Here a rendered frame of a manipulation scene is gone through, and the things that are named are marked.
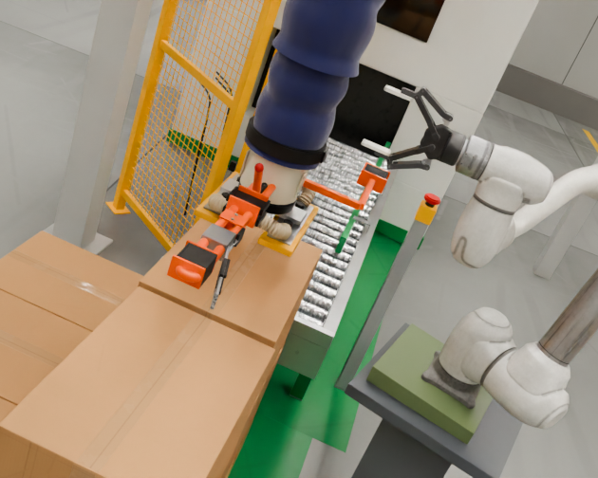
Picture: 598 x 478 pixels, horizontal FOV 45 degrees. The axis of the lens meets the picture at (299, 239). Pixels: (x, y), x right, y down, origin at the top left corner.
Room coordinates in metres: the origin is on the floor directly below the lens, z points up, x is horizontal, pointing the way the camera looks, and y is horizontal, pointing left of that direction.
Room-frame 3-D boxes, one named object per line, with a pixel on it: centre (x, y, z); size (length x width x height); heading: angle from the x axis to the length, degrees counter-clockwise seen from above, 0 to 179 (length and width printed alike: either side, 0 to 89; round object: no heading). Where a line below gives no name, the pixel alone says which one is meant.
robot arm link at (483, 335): (1.93, -0.63, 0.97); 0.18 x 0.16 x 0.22; 48
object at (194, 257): (1.30, 0.19, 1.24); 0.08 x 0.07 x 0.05; 176
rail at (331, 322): (3.39, -0.32, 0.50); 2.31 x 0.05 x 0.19; 176
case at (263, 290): (1.89, 0.13, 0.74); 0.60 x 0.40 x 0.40; 176
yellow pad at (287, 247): (1.89, 0.04, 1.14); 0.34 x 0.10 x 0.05; 176
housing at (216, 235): (1.43, 0.17, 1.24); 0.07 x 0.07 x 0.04; 86
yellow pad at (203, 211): (1.90, 0.23, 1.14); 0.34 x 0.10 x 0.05; 176
